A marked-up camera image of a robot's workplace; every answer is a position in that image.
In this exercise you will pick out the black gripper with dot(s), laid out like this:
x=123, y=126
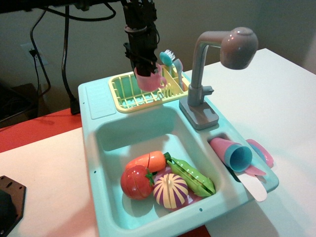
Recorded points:
x=140, y=49

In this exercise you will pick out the pink toy cup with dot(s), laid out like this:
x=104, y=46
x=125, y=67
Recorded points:
x=152, y=82

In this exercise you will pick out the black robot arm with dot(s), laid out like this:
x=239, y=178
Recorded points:
x=140, y=17

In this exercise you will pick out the yellow drying rack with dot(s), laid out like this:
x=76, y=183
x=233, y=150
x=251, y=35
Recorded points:
x=128, y=97

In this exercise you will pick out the teal toy sink unit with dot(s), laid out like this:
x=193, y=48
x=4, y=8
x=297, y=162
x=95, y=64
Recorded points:
x=112, y=139

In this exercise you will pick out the pink tall cup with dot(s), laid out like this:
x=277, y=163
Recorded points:
x=224, y=149

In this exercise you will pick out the blue tall cup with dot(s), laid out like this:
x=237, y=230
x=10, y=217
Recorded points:
x=238, y=157

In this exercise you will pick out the teal dish brush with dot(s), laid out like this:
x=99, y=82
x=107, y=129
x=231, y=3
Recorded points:
x=167, y=57

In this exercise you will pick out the orange toy carrot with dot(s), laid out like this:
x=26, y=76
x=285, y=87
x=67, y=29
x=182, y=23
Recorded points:
x=154, y=161

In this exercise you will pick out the red toy tomato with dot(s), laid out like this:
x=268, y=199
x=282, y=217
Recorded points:
x=137, y=182

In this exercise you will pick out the purple striped toy onion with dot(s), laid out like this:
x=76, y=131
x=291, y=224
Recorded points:
x=170, y=191

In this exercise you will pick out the green toy pea pod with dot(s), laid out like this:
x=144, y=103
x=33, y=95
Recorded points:
x=201, y=185

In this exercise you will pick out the pink toy plate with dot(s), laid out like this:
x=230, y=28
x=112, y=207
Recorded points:
x=262, y=152

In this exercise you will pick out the pink toy spoon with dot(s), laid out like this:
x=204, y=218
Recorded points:
x=253, y=171

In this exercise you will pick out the white toy knife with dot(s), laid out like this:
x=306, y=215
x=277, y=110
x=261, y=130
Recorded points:
x=253, y=185

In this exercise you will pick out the white wall outlet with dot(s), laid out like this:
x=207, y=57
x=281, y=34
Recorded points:
x=31, y=54

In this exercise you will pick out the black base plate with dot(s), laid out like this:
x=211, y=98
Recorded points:
x=12, y=201

